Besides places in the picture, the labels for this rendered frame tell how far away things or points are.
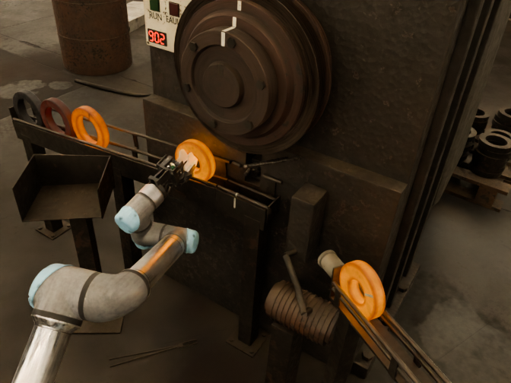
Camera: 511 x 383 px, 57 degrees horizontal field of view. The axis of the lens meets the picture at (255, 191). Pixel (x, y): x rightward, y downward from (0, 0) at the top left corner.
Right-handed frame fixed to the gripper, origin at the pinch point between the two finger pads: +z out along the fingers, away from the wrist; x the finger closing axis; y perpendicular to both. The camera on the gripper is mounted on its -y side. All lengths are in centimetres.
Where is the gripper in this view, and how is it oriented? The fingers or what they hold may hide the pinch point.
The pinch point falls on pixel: (195, 156)
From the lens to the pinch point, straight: 163.0
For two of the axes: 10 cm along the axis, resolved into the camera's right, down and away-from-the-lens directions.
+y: -1.0, -6.7, -7.4
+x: -8.4, -3.4, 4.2
